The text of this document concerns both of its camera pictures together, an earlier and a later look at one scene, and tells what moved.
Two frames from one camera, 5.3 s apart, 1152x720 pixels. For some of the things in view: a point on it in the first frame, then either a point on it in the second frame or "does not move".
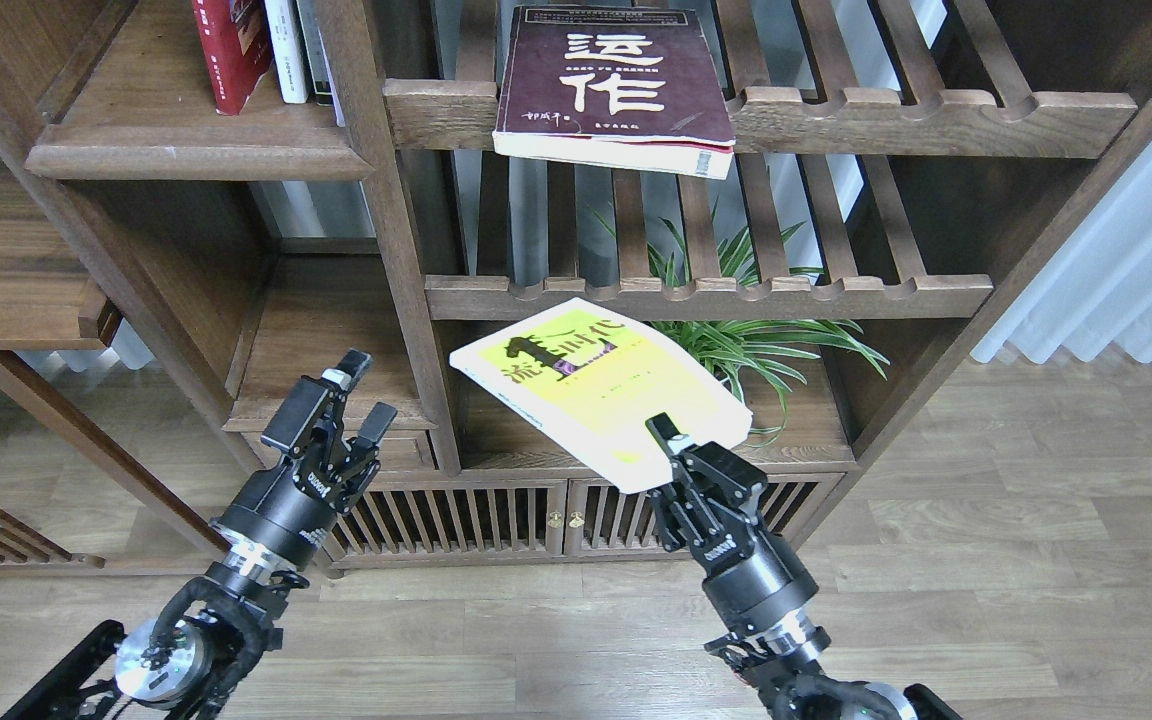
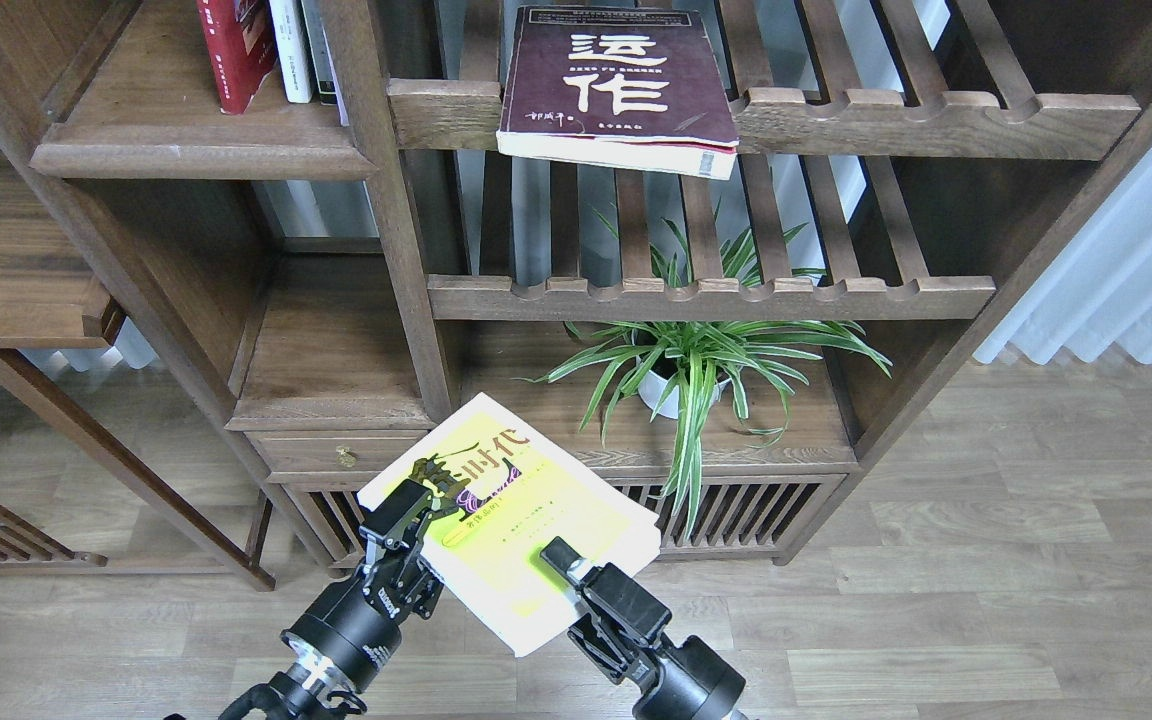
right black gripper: [753, 577] → [625, 638]
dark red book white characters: [629, 87] does not move
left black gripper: [289, 507] → [353, 628]
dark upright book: [314, 48] does not move
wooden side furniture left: [7, 281] does not move
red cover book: [235, 45] does not move
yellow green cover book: [582, 378] → [521, 492]
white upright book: [285, 43] does not move
